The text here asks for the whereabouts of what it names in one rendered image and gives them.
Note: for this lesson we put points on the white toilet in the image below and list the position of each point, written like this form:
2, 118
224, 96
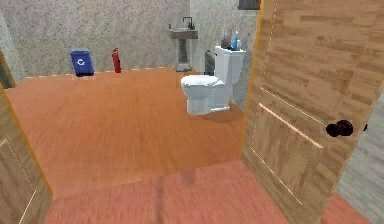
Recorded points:
213, 80

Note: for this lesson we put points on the blue spray bottle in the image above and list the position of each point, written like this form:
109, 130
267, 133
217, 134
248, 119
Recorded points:
236, 42

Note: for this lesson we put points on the grey pedestal sink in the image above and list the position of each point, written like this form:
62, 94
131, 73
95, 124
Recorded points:
183, 40

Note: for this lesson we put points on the black round door knob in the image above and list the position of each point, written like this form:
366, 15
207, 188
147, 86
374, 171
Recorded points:
340, 128

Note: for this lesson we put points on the black sink faucet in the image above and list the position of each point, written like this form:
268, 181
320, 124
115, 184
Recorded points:
189, 22

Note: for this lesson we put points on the blue recycling bin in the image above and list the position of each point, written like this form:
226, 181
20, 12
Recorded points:
81, 62

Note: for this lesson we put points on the wooden room door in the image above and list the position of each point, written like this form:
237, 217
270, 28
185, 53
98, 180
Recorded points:
313, 100

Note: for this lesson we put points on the grey bottle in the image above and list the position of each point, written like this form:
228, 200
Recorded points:
225, 40

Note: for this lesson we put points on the dark framed wall picture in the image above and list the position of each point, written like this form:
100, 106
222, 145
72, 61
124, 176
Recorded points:
249, 4

